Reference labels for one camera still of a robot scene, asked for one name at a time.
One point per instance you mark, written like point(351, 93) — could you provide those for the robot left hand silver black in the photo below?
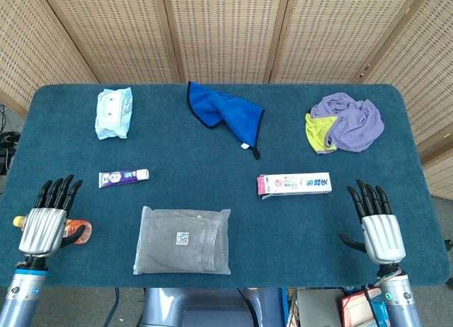
point(42, 231)

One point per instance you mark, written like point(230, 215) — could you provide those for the grey-blue robot torso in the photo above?
point(198, 309)

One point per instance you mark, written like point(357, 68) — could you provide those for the grey garment in plastic bag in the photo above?
point(182, 240)

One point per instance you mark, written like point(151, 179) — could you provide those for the dark teal table cover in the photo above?
point(198, 178)

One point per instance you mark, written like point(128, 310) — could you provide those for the gray metal plate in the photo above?
point(318, 305)

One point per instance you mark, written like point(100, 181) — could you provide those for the red book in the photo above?
point(355, 309)

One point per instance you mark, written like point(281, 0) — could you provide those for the light blue wet wipes pack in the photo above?
point(113, 111)

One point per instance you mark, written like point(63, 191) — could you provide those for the woven wooden folding screen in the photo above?
point(226, 33)

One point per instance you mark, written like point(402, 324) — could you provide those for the yellow-green cloth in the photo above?
point(318, 132)

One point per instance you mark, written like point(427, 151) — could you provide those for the crumpled purple cloth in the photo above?
point(357, 129)

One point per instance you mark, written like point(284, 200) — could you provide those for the orange drink bottle yellow cap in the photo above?
point(76, 223)

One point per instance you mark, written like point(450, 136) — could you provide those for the robot right hand silver black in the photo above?
point(384, 238)

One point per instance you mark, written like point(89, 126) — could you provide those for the white and pink toothpaste box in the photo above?
point(297, 184)

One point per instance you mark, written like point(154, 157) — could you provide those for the purple and white toothpaste tube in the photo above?
point(118, 178)

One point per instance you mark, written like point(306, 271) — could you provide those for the blue cloth with black trim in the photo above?
point(226, 111)

